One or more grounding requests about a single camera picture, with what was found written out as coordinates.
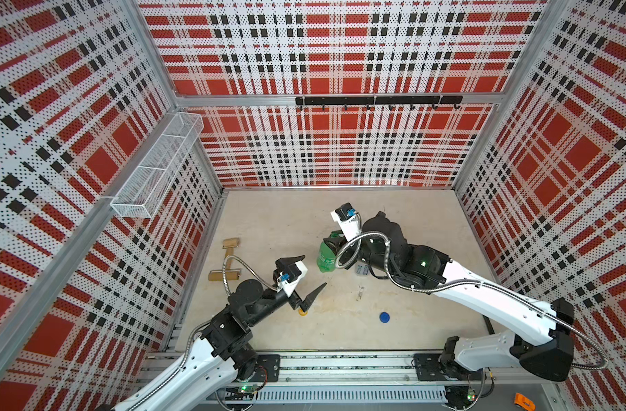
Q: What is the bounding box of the green plastic soda bottle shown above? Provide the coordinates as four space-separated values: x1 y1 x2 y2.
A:
316 231 344 272

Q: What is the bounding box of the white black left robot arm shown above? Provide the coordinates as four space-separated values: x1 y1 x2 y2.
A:
99 255 325 410

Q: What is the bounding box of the clear small water bottle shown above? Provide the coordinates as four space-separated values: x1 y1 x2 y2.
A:
354 262 371 277

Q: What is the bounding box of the blue bottle cap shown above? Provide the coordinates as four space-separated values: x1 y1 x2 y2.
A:
379 312 390 324

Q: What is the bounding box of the wooden double roller tool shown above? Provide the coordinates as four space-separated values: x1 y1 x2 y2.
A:
208 237 241 282

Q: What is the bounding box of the orange tool on floor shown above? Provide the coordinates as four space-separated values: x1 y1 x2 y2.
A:
513 393 536 411

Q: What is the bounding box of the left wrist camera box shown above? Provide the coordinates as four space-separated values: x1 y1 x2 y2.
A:
273 260 308 294

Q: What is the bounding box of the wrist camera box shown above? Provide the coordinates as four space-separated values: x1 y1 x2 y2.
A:
330 203 362 241
273 260 308 294

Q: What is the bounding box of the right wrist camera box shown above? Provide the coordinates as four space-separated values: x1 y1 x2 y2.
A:
330 203 362 241

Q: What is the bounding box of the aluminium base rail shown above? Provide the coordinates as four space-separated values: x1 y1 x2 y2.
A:
137 350 561 407

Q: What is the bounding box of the white wire mesh shelf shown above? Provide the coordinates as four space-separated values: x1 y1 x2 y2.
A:
111 112 203 219

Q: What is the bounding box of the black wall hook rail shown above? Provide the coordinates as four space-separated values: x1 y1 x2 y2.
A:
295 95 464 108

